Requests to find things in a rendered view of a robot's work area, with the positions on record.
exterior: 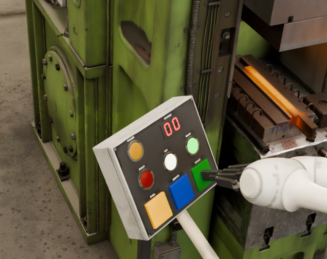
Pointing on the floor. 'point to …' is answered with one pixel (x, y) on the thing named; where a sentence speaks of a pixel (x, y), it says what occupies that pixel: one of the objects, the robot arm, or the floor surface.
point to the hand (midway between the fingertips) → (212, 175)
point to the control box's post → (144, 249)
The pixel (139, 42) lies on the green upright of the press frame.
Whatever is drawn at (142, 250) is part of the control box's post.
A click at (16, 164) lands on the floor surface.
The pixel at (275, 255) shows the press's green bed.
